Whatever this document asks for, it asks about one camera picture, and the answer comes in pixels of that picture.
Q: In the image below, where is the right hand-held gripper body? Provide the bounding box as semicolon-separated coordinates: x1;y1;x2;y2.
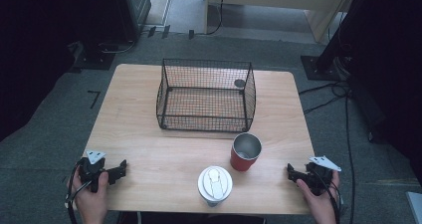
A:
304;154;342;197

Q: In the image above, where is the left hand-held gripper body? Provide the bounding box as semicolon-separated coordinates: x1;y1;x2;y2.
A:
79;149;117;194

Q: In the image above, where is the person's right hand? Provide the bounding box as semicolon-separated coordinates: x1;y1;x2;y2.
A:
296;170;341;224

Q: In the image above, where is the person's left hand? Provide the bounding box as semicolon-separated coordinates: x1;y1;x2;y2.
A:
71;168;110;224

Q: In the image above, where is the red steel tumbler cup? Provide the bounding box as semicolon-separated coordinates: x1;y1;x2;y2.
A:
230;132;263;172

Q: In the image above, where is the tumbler with white lid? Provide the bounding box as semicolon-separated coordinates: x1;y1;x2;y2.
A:
197;165;234;208

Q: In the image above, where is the white board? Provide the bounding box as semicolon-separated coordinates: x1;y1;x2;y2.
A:
405;190;422;224

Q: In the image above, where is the dark curtain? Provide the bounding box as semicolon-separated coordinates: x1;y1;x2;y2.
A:
0;0;115;142
315;0;422;178

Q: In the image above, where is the black cabinet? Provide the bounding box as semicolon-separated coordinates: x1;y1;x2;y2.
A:
111;0;152;43

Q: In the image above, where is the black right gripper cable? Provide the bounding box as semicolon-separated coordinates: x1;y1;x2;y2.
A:
312;170;342;224

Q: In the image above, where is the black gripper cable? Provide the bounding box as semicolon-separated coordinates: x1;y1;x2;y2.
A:
312;170;342;224
65;158;93;224

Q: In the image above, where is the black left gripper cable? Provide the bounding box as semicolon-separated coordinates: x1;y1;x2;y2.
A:
65;158;93;224

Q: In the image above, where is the black floor cable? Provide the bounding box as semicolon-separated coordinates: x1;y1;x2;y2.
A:
298;80;356;224

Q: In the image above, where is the black wire mesh basket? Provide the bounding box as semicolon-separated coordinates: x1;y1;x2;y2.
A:
155;58;258;133

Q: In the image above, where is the black stand base plate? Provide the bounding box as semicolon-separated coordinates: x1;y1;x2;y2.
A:
70;40;116;71
300;54;346;83

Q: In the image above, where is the black thin cable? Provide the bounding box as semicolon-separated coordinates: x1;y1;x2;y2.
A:
99;38;137;55

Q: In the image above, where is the black hanging cable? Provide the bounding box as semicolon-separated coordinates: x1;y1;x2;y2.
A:
195;0;227;37

